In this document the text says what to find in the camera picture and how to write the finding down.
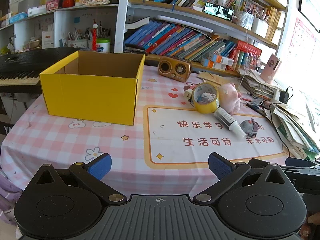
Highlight white orange small box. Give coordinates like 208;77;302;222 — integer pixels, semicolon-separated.
201;57;227;71
209;52;234;65

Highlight brown cardboard pieces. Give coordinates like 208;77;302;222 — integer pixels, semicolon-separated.
197;71;240;85

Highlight green lid white jar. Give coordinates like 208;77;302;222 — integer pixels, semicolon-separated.
96;38;111;53

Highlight purple cloth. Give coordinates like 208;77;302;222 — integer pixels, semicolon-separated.
0;172;23;225

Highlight person's right hand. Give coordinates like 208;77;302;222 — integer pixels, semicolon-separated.
300;211;320;240

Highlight row of red books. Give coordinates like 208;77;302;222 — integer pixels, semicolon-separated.
227;40;263;70

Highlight brown retro radio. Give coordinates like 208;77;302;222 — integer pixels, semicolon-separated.
158;56;192;82

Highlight red tassel ornament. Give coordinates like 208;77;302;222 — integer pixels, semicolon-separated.
91;20;98;52

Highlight white bookshelf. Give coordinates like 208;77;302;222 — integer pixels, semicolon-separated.
0;0;290;78

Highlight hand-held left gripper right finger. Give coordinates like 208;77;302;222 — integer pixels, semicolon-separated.
192;152;296;206

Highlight black electronic keyboard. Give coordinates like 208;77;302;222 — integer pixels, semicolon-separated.
0;47;78;93

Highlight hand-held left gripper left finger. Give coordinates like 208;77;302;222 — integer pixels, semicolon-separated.
24;153;128;207

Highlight row of blue purple books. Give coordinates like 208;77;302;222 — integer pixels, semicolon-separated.
124;20;237;63

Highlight pink plush toy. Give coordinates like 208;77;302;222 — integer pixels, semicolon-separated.
219;83;242;115

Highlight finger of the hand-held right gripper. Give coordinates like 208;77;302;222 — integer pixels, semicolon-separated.
286;157;320;168
249;158;286;170

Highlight white red carton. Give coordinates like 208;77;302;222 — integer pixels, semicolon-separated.
42;25;55;49

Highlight pink tin box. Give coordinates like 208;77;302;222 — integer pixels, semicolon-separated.
46;0;62;11

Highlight white cable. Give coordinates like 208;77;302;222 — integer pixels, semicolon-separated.
235;17;252;92

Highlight black keyboard stand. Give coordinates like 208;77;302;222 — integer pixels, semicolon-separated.
0;92;28;140

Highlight grey toy car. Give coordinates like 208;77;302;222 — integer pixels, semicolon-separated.
239;117;263;138

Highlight white tissue pack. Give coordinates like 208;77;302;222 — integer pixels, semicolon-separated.
27;5;47;17

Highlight black smartphone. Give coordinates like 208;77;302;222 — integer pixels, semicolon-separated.
204;2;235;20

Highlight yellow cardboard box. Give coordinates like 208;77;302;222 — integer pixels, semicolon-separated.
39;50;146;126

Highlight stacked bowls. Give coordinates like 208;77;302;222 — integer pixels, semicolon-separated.
25;37;42;50

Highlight white pen holder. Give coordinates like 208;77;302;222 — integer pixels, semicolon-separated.
67;27;89;48

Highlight blue wet wipes pack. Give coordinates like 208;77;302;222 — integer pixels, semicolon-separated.
9;12;28;23

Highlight pile of papers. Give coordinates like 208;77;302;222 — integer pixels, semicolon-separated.
240;69;320;160

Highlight yellow tape roll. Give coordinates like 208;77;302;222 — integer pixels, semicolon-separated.
191;82;220;114

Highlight white glue bottle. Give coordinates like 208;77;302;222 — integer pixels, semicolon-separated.
214;107;247;138

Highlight wall poster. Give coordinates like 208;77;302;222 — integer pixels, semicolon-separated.
287;17;318;80

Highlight black charger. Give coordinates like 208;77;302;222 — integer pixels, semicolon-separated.
279;87;294;103

